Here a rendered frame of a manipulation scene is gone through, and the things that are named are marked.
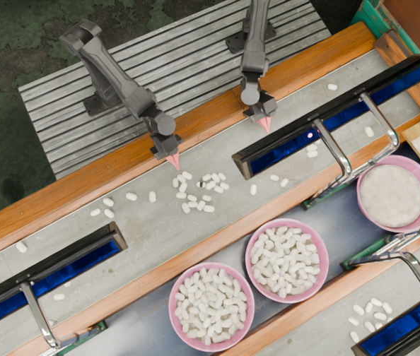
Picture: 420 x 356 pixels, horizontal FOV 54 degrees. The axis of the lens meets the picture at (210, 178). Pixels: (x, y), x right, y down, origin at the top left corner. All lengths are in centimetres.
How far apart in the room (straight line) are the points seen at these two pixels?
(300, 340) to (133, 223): 65
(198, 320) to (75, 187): 59
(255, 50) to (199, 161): 41
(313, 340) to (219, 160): 65
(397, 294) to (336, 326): 23
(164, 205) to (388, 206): 76
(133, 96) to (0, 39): 164
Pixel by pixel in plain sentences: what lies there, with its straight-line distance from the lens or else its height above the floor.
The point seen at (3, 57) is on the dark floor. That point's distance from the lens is 271.
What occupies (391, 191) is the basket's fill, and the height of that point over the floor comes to 73.
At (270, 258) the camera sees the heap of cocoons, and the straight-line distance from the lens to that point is 139.
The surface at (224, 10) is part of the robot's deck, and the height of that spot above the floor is 67.
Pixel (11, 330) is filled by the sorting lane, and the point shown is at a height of 74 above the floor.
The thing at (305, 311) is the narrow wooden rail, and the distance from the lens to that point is 139.
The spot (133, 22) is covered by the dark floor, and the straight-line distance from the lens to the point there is 263.
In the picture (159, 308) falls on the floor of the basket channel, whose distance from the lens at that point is 145.
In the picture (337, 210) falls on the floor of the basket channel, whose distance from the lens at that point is 154.
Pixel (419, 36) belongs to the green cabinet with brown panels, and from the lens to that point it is 162.
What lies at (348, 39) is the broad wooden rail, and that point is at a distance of 171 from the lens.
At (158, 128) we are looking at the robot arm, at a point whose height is 101.
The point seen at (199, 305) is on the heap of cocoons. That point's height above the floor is 74.
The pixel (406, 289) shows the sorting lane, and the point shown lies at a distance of 152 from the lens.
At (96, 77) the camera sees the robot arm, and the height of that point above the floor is 90.
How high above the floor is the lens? 211
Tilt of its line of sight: 75 degrees down
